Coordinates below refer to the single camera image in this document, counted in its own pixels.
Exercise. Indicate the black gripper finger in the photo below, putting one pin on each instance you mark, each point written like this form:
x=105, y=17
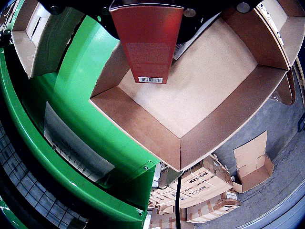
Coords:
x=78, y=12
x=209, y=9

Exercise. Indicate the red brown product box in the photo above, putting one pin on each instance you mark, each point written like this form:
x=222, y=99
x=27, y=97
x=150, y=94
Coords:
x=147, y=47

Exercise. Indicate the shallow cardboard tray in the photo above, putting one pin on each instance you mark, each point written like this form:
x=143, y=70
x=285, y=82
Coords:
x=28, y=47

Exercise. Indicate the open cardboard box with flap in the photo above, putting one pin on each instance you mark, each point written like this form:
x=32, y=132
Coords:
x=288, y=35

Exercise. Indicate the small open cardboard box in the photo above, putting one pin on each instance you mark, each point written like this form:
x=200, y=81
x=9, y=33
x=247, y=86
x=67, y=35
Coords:
x=252, y=167

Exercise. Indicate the printed brown cardboard box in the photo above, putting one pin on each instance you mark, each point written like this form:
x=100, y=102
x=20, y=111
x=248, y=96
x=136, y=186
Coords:
x=207, y=176

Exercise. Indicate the taped cardboard box pile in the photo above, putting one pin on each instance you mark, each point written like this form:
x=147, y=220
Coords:
x=205, y=210

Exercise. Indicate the white black patterned carton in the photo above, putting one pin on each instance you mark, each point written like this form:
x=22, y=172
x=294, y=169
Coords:
x=270, y=21

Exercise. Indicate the white handwritten paper label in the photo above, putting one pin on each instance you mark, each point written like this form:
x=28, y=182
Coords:
x=78, y=148

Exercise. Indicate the dark keyboard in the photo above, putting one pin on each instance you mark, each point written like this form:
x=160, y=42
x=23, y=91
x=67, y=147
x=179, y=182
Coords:
x=28, y=190

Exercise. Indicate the green metal shelf frame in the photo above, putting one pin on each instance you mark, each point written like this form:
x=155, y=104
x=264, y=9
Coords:
x=78, y=133

